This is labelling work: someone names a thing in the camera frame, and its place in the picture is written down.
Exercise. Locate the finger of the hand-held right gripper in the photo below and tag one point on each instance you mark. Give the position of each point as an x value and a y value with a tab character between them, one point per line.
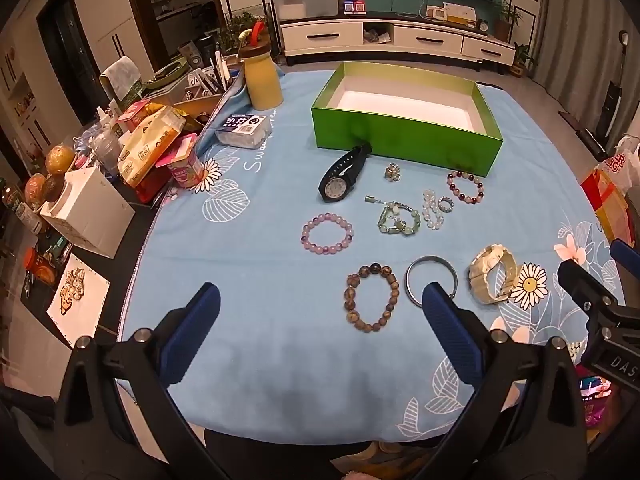
625	252
575	280

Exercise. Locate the blue floral tablecloth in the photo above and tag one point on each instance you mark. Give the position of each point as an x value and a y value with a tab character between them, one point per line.
250	285

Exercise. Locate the yellow round fruit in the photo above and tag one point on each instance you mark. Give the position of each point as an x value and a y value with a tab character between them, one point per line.
60	159

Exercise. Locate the cream and orange snack packet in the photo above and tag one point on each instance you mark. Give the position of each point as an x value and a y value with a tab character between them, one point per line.
150	145

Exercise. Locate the orange round fruit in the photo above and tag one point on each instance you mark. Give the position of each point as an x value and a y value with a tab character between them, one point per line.
35	187

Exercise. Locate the upright vacuum cleaner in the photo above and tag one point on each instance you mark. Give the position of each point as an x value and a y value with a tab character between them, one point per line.
611	105

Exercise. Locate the black wrist watch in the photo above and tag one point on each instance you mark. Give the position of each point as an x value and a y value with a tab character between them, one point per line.
336	187

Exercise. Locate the green and white tissue pack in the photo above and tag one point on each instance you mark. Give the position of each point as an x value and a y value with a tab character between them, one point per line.
120	77

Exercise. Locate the white television cabinet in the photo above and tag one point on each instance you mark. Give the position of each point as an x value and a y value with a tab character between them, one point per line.
325	35

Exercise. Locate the clear cotton swab box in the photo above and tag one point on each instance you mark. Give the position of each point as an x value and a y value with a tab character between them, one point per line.
245	132

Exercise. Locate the white printed card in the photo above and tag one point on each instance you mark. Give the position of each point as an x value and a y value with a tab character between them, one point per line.
77	295

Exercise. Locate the translucent storage box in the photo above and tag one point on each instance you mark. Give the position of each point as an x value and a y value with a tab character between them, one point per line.
305	5

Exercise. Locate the small potted plant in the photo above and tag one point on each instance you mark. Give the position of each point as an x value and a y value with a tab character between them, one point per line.
522	60

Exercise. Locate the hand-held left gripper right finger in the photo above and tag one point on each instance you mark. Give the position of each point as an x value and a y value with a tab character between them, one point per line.
450	330

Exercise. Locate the red and yellow plastic bag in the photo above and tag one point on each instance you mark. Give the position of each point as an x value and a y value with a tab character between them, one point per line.
607	195

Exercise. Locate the pink yogurt cup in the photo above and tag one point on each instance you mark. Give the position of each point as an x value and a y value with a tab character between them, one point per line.
185	170

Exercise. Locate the box of pens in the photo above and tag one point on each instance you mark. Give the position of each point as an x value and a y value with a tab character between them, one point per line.
210	82

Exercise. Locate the grey curtain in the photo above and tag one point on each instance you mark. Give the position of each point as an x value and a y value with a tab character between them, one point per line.
575	15

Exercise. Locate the tall potted plant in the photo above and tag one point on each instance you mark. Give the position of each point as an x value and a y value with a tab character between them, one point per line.
506	15

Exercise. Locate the white cardboard box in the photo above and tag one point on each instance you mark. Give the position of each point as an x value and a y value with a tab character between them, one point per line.
90	210

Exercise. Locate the silver bangle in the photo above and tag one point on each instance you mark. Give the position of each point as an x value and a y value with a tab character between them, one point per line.
407	280

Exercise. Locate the cream wrist watch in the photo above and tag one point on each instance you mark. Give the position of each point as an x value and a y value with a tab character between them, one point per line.
492	270

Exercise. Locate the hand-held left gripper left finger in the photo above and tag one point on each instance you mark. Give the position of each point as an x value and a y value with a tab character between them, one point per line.
192	330

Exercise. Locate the small alarm clock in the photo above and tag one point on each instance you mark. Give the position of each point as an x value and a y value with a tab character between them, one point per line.
482	25

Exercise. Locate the green cardboard box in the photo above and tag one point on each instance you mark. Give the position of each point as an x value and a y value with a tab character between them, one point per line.
400	137

